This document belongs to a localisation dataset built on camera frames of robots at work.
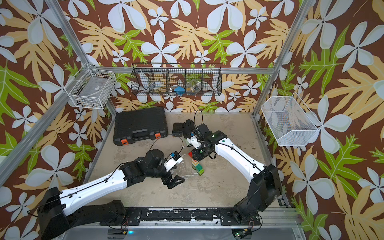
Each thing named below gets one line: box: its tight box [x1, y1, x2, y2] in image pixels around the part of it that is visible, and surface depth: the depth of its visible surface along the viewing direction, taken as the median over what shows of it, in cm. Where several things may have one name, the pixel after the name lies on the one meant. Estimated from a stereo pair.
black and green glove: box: [183, 118, 195, 139], surface depth 113 cm
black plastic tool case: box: [113, 107, 169, 146], surface depth 103 cm
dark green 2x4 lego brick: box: [195, 163, 203, 171], surface depth 88 cm
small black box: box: [172, 122, 183, 137], surface depth 107 cm
